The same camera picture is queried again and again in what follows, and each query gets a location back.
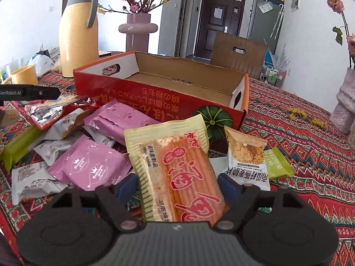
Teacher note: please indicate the small green snack packet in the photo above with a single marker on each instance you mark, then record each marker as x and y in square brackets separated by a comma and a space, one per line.
[277, 165]

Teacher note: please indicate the white umbrella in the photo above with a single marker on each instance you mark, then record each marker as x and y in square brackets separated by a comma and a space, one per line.
[278, 19]

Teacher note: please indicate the trolley rack with bottles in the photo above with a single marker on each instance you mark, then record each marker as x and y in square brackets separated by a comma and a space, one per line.
[273, 74]

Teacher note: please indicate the white blue plastic bag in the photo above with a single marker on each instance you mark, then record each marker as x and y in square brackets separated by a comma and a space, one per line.
[41, 62]

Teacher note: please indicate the white feathery decoration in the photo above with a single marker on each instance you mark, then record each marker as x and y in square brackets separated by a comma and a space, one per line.
[284, 59]

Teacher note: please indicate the dark brown door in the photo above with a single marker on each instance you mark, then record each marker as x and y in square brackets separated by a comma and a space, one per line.
[205, 33]

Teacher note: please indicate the black paper bag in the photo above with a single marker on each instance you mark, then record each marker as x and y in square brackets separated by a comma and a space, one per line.
[44, 53]

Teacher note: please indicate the yellow mug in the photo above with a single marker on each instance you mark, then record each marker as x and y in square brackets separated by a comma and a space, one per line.
[25, 74]

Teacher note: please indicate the yellow striped snack packet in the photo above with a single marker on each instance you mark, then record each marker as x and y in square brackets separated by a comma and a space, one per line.
[177, 171]

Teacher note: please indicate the pink textured vase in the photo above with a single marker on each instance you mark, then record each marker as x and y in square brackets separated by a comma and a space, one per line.
[345, 102]

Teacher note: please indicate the red cardboard box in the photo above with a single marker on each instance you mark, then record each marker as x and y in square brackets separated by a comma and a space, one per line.
[155, 99]

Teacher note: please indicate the long green snack packet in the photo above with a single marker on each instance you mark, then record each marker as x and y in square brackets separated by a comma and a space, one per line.
[19, 146]

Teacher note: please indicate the yellow thermos jug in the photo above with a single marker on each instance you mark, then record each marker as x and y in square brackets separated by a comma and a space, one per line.
[77, 38]

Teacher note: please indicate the glass cup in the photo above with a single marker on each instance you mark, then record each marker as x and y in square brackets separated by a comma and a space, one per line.
[12, 66]

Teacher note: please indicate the grey refrigerator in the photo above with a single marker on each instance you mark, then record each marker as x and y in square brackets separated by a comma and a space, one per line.
[263, 25]

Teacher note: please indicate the pink snack packet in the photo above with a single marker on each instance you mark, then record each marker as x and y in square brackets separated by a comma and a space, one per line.
[122, 119]
[88, 166]

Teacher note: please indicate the white orange snack packet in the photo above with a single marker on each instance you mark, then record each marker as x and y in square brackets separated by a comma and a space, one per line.
[245, 155]

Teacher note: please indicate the red foil snack packet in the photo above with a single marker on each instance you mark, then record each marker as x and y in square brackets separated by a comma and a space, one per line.
[44, 114]

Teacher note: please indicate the patterned red tablecloth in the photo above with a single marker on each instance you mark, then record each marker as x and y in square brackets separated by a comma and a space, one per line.
[305, 158]

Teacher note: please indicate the fallen yellow petals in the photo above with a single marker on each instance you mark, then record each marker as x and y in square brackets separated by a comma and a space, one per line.
[319, 122]
[298, 113]

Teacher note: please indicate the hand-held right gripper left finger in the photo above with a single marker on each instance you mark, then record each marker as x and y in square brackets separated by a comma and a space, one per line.
[127, 186]

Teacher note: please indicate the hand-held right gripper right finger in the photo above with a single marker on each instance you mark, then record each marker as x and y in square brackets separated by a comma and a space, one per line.
[228, 186]

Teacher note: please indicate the dried pink roses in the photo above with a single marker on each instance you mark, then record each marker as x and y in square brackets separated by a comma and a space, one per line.
[334, 0]

